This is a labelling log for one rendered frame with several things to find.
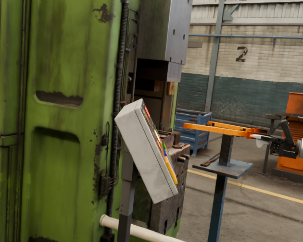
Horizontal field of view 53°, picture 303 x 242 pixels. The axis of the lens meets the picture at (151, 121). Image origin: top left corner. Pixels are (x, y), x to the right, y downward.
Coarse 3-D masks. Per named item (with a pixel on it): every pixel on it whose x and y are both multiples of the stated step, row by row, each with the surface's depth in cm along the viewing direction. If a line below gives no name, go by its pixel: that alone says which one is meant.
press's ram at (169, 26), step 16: (144, 0) 142; (160, 0) 139; (176, 0) 142; (192, 0) 162; (144, 16) 143; (160, 16) 140; (176, 16) 145; (144, 32) 143; (160, 32) 140; (176, 32) 148; (144, 48) 144; (160, 48) 141; (176, 48) 151
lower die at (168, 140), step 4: (160, 132) 162; (168, 132) 164; (160, 136) 156; (164, 136) 157; (168, 136) 161; (172, 136) 167; (164, 140) 157; (168, 140) 162; (172, 140) 168; (168, 144) 163; (172, 144) 169
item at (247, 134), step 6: (186, 126) 156; (192, 126) 155; (198, 126) 154; (204, 126) 152; (210, 126) 154; (216, 132) 150; (222, 132) 149; (228, 132) 148; (234, 132) 147; (240, 132) 145; (246, 132) 145; (252, 132) 144; (246, 138) 144; (252, 138) 143
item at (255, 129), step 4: (216, 124) 209; (220, 124) 207; (224, 124) 206; (228, 124) 207; (228, 128) 204; (232, 128) 203; (236, 128) 201; (240, 128) 200; (248, 128) 198; (252, 128) 196; (256, 128) 195; (260, 132) 194; (264, 132) 193
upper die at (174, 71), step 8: (144, 64) 150; (152, 64) 149; (160, 64) 147; (168, 64) 145; (176, 64) 155; (136, 72) 153; (144, 72) 151; (152, 72) 149; (160, 72) 147; (168, 72) 147; (176, 72) 156; (160, 80) 148; (168, 80) 149; (176, 80) 158
